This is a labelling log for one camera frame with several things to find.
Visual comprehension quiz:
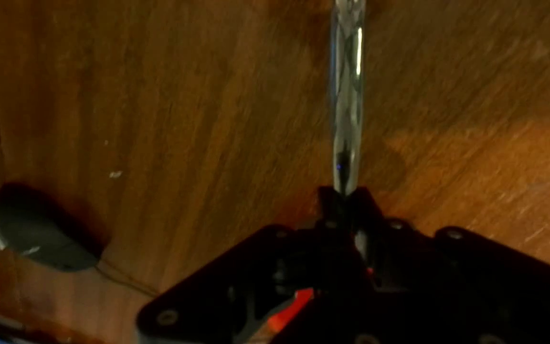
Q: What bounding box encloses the silver metal spoon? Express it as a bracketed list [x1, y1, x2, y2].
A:
[329, 0, 367, 195]

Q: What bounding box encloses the black computer mouse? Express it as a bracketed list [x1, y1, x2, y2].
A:
[0, 183, 104, 271]

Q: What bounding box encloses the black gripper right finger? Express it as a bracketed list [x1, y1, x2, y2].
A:
[350, 187, 388, 256]

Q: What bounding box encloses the black mouse cable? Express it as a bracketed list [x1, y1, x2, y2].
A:
[92, 261, 163, 300]

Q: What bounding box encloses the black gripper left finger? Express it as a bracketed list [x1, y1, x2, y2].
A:
[318, 187, 352, 252]

